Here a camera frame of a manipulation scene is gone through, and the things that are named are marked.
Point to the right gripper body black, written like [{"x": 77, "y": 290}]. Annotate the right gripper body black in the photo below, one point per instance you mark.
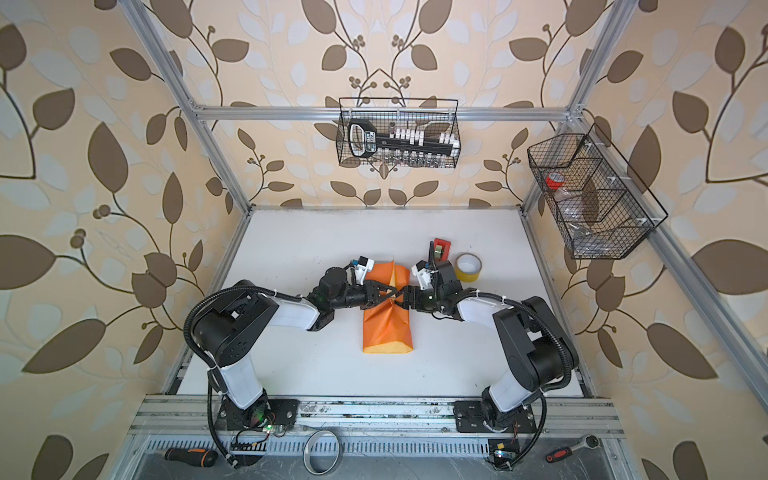
[{"x": 430, "y": 300}]

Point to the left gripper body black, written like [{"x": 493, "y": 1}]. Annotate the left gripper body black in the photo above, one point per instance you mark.
[{"x": 353, "y": 298}]

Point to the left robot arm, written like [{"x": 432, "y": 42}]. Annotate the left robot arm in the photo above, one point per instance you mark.
[{"x": 223, "y": 328}]

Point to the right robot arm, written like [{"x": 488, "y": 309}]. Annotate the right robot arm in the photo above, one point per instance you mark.
[{"x": 538, "y": 353}]

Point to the yellow tape roll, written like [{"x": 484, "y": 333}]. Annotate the yellow tape roll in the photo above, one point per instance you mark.
[{"x": 468, "y": 267}]

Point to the red tape dispenser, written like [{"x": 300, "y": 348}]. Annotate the red tape dispenser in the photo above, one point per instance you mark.
[{"x": 440, "y": 249}]

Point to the black socket tool set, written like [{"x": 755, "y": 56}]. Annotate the black socket tool set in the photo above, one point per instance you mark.
[{"x": 365, "y": 141}]

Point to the red capped item in basket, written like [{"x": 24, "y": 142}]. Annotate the red capped item in basket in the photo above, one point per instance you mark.
[{"x": 554, "y": 180}]

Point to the orange black screwdriver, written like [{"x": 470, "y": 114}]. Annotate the orange black screwdriver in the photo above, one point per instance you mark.
[{"x": 194, "y": 457}]

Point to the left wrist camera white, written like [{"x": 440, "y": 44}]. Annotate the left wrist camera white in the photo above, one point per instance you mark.
[{"x": 361, "y": 267}]

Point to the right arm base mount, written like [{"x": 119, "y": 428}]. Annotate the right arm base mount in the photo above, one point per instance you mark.
[{"x": 480, "y": 416}]

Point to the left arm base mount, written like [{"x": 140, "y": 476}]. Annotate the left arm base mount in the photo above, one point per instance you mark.
[{"x": 264, "y": 417}]

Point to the black wire basket back wall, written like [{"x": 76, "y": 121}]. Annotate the black wire basket back wall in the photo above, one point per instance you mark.
[{"x": 434, "y": 115}]

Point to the black wire basket wall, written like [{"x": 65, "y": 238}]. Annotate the black wire basket wall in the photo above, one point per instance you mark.
[
  {"x": 605, "y": 209},
  {"x": 434, "y": 115}
]

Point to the black wire basket right wall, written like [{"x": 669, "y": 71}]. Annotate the black wire basket right wall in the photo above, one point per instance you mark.
[{"x": 605, "y": 209}]

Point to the red handled ratchet wrench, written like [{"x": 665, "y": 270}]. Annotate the red handled ratchet wrench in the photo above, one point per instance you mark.
[{"x": 589, "y": 442}]

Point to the aluminium front rail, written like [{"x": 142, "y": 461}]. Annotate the aluminium front rail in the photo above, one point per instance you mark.
[{"x": 384, "y": 416}]

